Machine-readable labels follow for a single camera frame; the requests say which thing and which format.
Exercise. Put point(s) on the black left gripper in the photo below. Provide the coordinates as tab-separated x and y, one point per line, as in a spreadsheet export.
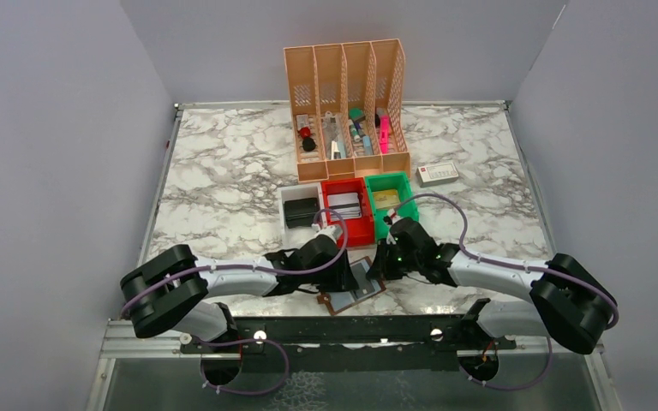
349	272

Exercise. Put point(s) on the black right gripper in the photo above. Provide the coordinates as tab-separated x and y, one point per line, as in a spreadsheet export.
393	263

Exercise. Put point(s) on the brown leather card holder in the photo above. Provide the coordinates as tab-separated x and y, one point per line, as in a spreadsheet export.
338	302

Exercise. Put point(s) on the red plastic bin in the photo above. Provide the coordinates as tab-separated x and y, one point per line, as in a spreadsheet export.
361	230

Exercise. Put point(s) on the green plastic bin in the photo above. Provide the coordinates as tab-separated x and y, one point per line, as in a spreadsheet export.
374	183

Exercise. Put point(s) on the white plastic bin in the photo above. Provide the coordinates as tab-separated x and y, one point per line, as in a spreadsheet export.
298	236

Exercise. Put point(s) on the peach plastic file organizer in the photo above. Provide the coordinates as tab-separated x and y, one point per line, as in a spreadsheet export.
324	82

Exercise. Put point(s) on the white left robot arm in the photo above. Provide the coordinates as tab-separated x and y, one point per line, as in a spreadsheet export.
171	291

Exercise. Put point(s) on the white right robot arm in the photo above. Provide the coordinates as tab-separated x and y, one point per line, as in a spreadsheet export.
557	298

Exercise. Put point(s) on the silver VIP card stack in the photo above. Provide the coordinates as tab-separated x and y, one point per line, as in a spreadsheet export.
347	205

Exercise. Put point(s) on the gold credit card stack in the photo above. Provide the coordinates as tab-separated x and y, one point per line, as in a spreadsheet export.
386	199

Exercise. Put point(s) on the black card stack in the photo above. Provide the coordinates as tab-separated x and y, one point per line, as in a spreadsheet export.
300	212

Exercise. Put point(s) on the small white label box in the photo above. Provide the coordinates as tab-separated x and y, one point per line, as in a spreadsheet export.
436	174

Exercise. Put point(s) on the white stapler tool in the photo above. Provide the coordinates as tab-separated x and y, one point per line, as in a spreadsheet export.
335	152

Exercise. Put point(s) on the black round object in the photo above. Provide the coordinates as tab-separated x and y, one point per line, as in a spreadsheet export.
308	144

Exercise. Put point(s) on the pink marker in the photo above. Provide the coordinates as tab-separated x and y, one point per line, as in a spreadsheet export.
384	123

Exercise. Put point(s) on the teal eraser block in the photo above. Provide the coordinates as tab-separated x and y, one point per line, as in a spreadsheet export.
356	115

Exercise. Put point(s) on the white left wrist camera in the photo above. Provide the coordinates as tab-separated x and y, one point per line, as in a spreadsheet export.
332	231

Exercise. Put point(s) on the black metal base rail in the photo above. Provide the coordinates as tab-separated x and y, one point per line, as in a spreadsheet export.
347	344

